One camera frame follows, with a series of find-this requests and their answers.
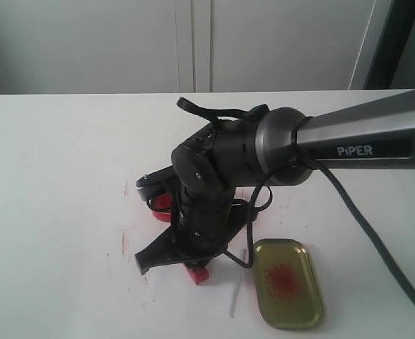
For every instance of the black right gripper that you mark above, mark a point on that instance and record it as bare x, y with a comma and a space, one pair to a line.
201, 229

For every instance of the red plastic stamp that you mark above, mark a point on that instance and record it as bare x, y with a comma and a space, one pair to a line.
197, 273

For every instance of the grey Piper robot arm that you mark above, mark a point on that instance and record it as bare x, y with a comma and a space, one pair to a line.
263, 147

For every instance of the red ink pad tin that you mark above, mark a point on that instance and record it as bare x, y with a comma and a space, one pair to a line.
160, 207

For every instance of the white paper sheet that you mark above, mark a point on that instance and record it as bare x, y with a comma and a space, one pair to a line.
174, 289

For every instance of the gold tin lid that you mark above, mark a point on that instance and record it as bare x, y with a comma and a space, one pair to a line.
288, 293

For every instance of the white cabinet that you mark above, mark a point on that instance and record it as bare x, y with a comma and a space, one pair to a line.
187, 46

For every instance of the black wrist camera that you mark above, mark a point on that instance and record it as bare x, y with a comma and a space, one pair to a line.
157, 183

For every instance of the dark vertical post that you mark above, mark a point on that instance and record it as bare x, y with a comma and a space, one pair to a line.
391, 44

